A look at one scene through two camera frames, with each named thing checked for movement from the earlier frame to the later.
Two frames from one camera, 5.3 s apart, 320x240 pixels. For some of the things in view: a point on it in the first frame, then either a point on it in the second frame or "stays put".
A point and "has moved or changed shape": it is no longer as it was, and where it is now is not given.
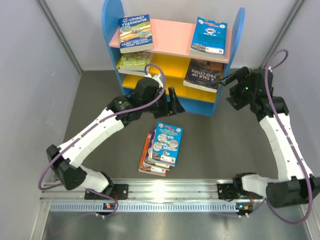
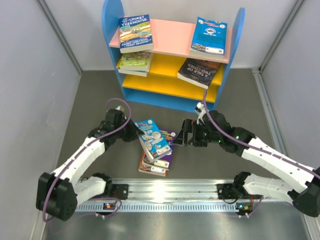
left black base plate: x=120 y=192 stays put
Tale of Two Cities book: x=203 y=75 has moved or changed shape
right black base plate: x=227 y=191 stays put
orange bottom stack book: x=142 y=167 stays put
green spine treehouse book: x=133 y=61 stays put
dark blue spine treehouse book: x=135 y=34 stays put
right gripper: x=243 y=76 to x=188 y=125
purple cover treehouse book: x=152 y=163 to x=163 y=162
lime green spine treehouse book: x=136 y=70 stays put
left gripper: x=174 y=106 to x=134 y=132
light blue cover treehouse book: x=209 y=37 stays put
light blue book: x=166 y=144 to x=153 y=141
